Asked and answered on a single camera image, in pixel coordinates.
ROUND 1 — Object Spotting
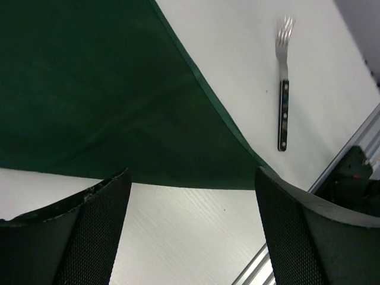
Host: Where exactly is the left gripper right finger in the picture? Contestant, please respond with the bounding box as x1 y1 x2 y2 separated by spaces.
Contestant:
255 167 379 284

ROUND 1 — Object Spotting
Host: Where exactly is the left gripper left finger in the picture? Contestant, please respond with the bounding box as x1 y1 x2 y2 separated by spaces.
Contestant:
1 169 132 284

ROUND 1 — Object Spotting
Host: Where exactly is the dark green cloth napkin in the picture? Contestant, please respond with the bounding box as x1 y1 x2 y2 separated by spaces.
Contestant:
1 1 265 189

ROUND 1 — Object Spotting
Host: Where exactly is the fork with black handle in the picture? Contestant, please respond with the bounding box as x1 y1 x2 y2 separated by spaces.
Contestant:
275 16 295 152

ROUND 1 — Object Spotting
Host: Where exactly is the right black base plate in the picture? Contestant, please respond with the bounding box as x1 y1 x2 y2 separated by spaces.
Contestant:
314 146 379 217

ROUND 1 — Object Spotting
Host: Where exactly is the aluminium front rail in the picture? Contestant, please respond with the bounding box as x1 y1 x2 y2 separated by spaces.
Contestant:
233 106 379 284

